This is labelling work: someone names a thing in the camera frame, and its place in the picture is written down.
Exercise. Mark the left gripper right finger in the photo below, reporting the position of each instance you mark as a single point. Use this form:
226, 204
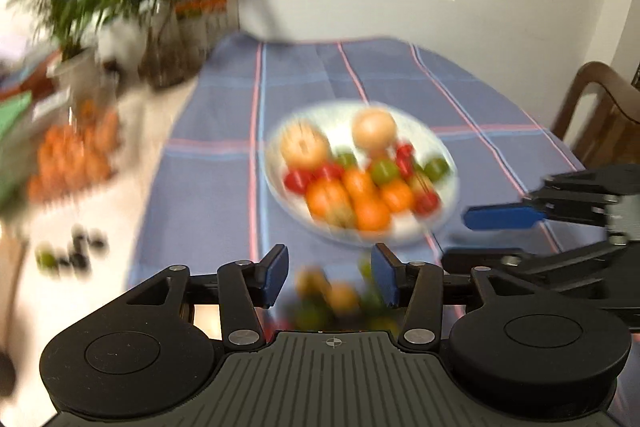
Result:
415, 283

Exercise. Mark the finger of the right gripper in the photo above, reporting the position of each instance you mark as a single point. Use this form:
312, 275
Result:
463, 260
516, 216

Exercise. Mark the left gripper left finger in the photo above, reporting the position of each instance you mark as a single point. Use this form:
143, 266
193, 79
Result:
257, 283

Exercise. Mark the wooden chair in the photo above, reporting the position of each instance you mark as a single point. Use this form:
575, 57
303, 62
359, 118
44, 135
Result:
610, 135

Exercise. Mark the blue plaid tablecloth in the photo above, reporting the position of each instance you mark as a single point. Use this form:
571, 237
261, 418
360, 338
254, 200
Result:
210, 203

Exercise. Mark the white fruit plate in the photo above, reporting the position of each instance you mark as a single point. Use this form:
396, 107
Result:
397, 196

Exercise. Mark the smooth yellow melon in plate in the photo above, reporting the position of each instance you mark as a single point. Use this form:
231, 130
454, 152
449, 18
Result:
373, 129

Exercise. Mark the striped melon in plate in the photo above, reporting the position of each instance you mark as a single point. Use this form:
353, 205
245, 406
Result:
304, 146

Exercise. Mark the dark berries on table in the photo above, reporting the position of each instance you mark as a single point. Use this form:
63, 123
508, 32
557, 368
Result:
84, 245

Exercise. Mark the small green fruit on table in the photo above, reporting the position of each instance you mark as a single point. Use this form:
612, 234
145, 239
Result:
46, 260

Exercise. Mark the clear box of kumquats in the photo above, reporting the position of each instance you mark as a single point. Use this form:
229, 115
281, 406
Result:
76, 155

